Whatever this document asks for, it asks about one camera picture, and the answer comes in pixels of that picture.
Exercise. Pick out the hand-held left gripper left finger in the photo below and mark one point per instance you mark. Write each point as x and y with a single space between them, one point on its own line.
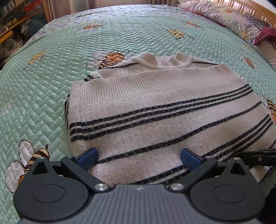
88 159

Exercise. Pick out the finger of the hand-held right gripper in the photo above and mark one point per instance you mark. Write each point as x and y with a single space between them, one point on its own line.
256 158

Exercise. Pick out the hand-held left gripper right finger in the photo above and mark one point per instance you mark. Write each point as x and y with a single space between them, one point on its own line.
189 159

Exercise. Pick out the white black-striped sweater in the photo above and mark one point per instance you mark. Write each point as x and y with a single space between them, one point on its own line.
161 112

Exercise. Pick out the green quilted bee bedspread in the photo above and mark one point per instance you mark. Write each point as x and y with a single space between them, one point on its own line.
43 86

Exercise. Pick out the red striped cloth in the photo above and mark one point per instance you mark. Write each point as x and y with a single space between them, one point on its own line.
265 34

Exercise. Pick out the floral duvet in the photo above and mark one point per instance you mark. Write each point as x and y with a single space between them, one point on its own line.
228 17

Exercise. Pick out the wooden headboard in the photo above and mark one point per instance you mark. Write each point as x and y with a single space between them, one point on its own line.
248 8

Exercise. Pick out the striped curtain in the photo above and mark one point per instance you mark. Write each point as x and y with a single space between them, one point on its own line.
107 3

